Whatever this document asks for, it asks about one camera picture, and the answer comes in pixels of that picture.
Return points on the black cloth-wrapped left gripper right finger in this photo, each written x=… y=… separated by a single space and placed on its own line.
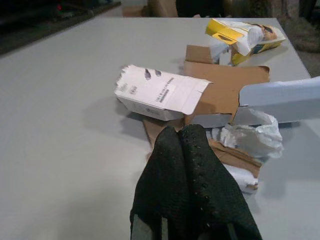
x=212 y=185

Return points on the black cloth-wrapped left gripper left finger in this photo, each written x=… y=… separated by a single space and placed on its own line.
x=160 y=180

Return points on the torn brown and white cardboard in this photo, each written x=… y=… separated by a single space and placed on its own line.
x=240 y=165

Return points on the crumpled white plastic bag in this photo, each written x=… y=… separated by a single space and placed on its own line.
x=255 y=136

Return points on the torn white printed carton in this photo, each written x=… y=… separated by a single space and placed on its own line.
x=160 y=93

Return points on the flattened white and brown carton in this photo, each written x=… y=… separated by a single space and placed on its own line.
x=250 y=95

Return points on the small brown cardboard flap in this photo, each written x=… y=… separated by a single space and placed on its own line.
x=200 y=53

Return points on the torn yellow and white box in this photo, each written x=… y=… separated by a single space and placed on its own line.
x=243 y=35

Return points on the brown cardboard box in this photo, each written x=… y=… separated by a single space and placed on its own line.
x=152 y=8

